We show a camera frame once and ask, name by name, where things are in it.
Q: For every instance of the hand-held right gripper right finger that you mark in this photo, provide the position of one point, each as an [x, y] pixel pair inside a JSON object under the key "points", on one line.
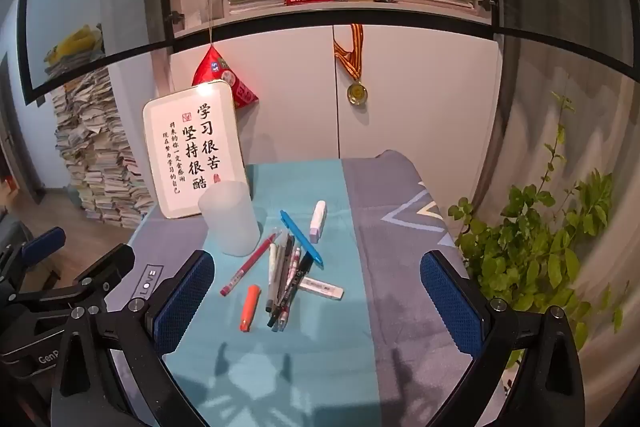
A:
{"points": [[450, 307]]}

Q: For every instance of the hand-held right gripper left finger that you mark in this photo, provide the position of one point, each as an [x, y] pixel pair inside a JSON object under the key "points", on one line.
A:
{"points": [[185, 302]]}

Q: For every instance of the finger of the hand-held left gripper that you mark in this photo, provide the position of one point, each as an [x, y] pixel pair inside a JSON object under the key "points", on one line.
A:
{"points": [[110, 264], [42, 244]]}

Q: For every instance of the red gel pen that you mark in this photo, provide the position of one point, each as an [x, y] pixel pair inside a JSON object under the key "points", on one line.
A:
{"points": [[250, 264]]}

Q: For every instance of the frosted plastic cup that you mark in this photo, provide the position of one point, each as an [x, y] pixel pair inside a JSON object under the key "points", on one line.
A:
{"points": [[227, 222]]}

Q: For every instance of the clear gel pen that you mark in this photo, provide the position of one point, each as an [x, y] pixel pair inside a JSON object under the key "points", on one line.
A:
{"points": [[286, 257]]}

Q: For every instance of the pink patterned pen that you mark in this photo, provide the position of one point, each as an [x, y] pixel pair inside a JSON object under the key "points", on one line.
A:
{"points": [[295, 264]]}

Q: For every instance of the blue pen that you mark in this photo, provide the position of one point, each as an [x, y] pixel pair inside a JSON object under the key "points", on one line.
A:
{"points": [[300, 237]]}

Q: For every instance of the orange highlighter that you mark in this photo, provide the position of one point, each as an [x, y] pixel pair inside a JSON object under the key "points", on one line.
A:
{"points": [[250, 307]]}

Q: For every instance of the green leafy plant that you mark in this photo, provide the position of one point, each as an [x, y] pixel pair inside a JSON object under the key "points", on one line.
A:
{"points": [[525, 247]]}

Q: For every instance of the tall pile of books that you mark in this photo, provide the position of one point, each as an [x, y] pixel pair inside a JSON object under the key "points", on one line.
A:
{"points": [[100, 167]]}

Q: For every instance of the black pen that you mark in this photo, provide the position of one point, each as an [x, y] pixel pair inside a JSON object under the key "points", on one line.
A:
{"points": [[306, 264]]}

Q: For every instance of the white rectangular eraser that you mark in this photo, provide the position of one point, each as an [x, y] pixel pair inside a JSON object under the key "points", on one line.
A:
{"points": [[322, 288]]}

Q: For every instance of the blue grey tablecloth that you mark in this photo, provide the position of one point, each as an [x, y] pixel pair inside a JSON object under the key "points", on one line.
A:
{"points": [[310, 357]]}

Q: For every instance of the framed calligraphy sign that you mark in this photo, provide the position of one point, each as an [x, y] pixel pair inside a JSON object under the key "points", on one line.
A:
{"points": [[200, 147]]}

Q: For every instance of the white purple correction tape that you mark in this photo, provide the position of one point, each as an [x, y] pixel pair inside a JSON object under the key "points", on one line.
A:
{"points": [[318, 222]]}

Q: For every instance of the red hanging pyramid ornament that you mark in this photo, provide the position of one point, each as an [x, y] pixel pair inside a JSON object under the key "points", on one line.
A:
{"points": [[220, 72]]}

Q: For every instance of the gold medal with striped ribbon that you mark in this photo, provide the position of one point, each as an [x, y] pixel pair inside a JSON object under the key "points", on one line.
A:
{"points": [[358, 93]]}

